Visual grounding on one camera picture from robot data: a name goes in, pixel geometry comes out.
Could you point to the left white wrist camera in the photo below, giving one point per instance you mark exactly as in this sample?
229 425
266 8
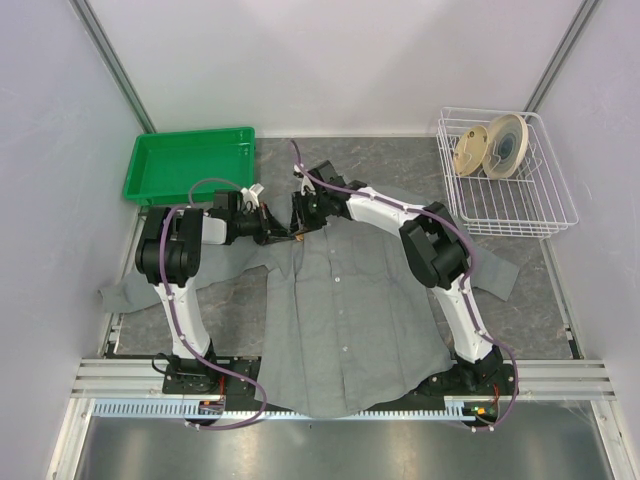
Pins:
251 195

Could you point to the aluminium frame rail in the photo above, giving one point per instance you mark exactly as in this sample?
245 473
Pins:
563 382

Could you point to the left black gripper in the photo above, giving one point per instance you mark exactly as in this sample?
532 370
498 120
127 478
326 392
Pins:
271 230

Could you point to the green plastic tray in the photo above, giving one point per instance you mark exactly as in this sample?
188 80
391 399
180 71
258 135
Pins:
168 168

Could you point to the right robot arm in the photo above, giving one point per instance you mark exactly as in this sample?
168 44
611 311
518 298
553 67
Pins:
438 255

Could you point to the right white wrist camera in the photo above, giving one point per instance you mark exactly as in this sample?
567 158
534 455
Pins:
306 186

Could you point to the beige plate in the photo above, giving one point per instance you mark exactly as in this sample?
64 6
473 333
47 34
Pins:
470 150

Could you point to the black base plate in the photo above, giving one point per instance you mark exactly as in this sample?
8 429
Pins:
220 380

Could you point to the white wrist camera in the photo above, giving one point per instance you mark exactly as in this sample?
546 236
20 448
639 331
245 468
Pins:
251 195
306 186

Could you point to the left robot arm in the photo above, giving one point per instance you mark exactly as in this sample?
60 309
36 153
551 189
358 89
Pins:
169 254

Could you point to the white wire basket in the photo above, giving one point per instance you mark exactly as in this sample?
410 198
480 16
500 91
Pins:
534 202

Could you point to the blue-white cable duct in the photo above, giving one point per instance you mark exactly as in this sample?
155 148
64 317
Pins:
196 409

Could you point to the beige bowl blue centre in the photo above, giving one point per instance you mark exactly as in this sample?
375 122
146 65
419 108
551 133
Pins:
507 145

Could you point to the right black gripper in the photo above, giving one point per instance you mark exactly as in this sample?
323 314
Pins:
301 222

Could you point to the grey button shirt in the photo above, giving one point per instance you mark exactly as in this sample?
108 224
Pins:
347 323

